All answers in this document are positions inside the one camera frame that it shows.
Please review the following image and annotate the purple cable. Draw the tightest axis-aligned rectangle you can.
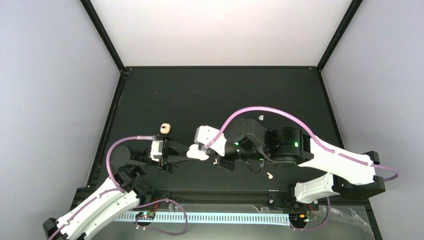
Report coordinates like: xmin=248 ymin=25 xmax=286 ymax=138
xmin=203 ymin=106 xmax=400 ymax=232
xmin=47 ymin=135 xmax=157 ymax=240

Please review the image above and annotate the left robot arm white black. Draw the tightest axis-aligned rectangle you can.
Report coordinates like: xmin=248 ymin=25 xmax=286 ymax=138
xmin=43 ymin=135 xmax=208 ymax=240

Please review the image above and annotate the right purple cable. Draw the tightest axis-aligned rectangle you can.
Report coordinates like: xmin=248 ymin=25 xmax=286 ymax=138
xmin=203 ymin=106 xmax=400 ymax=232

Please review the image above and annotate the left circuit board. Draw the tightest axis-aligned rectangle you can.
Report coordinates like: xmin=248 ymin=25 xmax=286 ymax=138
xmin=135 ymin=211 xmax=156 ymax=221

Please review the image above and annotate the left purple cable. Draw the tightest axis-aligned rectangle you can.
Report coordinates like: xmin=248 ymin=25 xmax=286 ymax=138
xmin=47 ymin=135 xmax=157 ymax=240

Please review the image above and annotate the light blue slotted cable duct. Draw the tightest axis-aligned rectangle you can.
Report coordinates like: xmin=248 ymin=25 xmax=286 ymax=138
xmin=115 ymin=211 xmax=290 ymax=226

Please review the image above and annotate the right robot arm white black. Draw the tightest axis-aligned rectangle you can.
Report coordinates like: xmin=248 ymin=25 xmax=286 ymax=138
xmin=206 ymin=118 xmax=386 ymax=210

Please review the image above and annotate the clear plastic sheet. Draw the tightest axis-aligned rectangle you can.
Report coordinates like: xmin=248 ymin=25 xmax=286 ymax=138
xmin=247 ymin=205 xmax=375 ymax=240

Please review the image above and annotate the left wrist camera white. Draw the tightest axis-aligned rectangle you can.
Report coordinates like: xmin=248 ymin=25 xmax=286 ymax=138
xmin=149 ymin=140 xmax=164 ymax=162

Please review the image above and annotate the black front aluminium rail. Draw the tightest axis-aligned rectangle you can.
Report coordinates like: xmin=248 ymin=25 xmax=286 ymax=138
xmin=73 ymin=188 xmax=369 ymax=213

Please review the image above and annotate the beige small earbuds case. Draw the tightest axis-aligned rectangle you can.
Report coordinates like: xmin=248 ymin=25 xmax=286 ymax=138
xmin=160 ymin=123 xmax=171 ymax=135

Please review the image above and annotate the right circuit board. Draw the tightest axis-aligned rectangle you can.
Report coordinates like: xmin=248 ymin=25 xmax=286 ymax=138
xmin=289 ymin=214 xmax=317 ymax=223

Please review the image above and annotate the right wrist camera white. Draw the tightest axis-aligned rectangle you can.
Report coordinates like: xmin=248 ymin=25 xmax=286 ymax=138
xmin=194 ymin=125 xmax=227 ymax=157

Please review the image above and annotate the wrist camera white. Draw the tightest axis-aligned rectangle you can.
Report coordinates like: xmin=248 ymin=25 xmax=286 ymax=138
xmin=149 ymin=140 xmax=164 ymax=162
xmin=194 ymin=125 xmax=227 ymax=157

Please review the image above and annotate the circuit board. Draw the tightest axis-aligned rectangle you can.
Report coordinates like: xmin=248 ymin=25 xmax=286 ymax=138
xmin=289 ymin=214 xmax=317 ymax=223
xmin=135 ymin=211 xmax=156 ymax=221

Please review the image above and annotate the white earbuds charging case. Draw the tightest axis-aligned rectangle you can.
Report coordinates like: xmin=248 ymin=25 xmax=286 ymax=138
xmin=186 ymin=144 xmax=209 ymax=161

